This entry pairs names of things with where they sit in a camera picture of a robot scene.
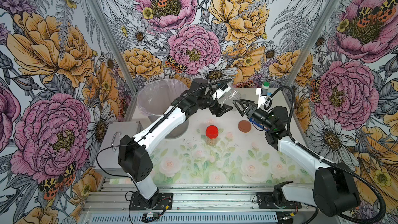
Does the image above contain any left aluminium corner post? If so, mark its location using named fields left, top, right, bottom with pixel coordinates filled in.
left=73, top=0, right=139, bottom=95

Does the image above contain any white bottle green cap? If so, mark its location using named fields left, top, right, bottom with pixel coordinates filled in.
left=261, top=82, right=270, bottom=96

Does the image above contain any aluminium rail frame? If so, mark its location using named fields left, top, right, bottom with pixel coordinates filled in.
left=77, top=180, right=352, bottom=224

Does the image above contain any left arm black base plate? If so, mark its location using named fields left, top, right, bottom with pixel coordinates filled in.
left=129, top=192, right=174, bottom=211

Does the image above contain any blue gauze bandage packet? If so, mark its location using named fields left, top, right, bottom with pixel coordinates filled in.
left=250, top=120, right=264, bottom=131

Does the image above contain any aluminium corner post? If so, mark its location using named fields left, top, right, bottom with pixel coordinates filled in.
left=283, top=0, right=341, bottom=86
left=73, top=0, right=139, bottom=95

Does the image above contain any right aluminium corner post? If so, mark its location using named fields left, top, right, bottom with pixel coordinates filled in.
left=283, top=0, right=341, bottom=86

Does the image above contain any red lid peanut jar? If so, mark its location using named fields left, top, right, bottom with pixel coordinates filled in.
left=205, top=125, right=219, bottom=146

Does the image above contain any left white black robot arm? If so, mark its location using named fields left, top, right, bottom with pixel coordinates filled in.
left=118, top=78, right=232, bottom=209

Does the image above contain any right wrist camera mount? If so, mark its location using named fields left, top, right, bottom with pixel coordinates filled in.
left=256, top=88, right=272, bottom=108

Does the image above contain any mesh bin with pink bag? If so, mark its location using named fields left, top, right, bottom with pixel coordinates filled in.
left=137, top=79, right=188, bottom=127

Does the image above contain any right black corrugated cable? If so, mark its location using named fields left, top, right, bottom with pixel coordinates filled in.
left=264, top=85, right=387, bottom=224

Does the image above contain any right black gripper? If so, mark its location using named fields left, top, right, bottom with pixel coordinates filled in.
left=233, top=99, right=275, bottom=129

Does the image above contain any brown lid peanut jar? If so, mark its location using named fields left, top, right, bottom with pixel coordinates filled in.
left=218, top=87, right=241, bottom=106

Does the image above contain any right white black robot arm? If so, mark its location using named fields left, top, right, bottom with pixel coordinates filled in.
left=233, top=100, right=360, bottom=217

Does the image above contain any silver aluminium case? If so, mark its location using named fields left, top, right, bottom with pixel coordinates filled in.
left=93, top=121, right=143, bottom=178

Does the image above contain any left black cable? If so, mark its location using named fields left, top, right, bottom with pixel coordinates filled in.
left=95, top=79, right=232, bottom=190

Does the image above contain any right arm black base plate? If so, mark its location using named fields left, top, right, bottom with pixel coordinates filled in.
left=252, top=191, right=302, bottom=210

